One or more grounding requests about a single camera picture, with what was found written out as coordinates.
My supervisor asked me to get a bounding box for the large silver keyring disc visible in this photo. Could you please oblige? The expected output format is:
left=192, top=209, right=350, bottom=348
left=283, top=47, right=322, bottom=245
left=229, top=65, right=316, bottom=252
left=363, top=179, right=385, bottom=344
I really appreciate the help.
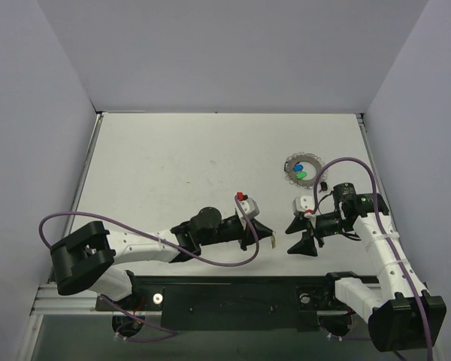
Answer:
left=283, top=152, right=327, bottom=189

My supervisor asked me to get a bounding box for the yellow tagged key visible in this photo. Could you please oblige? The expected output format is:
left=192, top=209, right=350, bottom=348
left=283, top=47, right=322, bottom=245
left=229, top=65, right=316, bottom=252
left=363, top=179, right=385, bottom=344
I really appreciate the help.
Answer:
left=271, top=232, right=277, bottom=249

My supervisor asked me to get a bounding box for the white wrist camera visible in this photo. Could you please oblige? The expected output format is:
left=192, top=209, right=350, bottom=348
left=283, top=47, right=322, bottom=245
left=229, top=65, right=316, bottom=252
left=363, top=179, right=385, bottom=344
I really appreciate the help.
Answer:
left=235, top=192, right=260, bottom=220
left=292, top=196, right=316, bottom=220

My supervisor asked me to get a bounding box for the green key tag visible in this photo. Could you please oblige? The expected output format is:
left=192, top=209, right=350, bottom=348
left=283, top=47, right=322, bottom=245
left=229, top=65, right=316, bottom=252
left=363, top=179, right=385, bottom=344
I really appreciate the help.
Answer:
left=296, top=171, right=307, bottom=179

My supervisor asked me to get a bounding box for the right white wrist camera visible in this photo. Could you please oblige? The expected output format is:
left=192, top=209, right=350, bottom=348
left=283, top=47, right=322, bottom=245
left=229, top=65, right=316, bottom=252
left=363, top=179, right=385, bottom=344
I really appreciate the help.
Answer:
left=292, top=196, right=316, bottom=220

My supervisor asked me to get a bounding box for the black tagged key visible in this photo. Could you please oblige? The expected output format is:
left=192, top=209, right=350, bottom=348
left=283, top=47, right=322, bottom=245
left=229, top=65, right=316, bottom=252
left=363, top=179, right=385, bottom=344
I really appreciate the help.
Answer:
left=319, top=181, right=329, bottom=193

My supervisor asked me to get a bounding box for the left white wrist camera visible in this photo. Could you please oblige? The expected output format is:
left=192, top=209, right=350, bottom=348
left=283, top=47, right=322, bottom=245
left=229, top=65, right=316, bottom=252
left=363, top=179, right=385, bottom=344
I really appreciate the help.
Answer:
left=235, top=192, right=260, bottom=220

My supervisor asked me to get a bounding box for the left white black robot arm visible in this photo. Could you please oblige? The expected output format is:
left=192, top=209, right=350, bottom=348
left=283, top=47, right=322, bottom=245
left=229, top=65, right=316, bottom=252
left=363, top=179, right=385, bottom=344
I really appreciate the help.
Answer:
left=49, top=201, right=273, bottom=310

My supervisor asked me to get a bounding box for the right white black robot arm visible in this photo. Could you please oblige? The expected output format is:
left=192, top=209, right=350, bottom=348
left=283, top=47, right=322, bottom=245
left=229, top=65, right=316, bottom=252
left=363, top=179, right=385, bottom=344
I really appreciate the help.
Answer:
left=286, top=183, right=446, bottom=352

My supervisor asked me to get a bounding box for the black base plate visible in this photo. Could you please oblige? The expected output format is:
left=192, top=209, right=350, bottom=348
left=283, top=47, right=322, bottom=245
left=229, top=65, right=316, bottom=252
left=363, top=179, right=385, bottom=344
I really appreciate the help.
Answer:
left=117, top=276, right=349, bottom=332

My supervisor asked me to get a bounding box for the aluminium front rail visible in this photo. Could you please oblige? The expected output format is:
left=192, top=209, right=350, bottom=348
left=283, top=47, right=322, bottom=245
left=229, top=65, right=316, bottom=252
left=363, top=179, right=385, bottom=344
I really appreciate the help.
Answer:
left=30, top=281, right=436, bottom=316

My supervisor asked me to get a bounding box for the blue key tag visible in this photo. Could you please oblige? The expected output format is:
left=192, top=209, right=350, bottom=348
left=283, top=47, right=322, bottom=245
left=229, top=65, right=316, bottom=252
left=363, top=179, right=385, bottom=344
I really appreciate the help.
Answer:
left=292, top=164, right=303, bottom=172

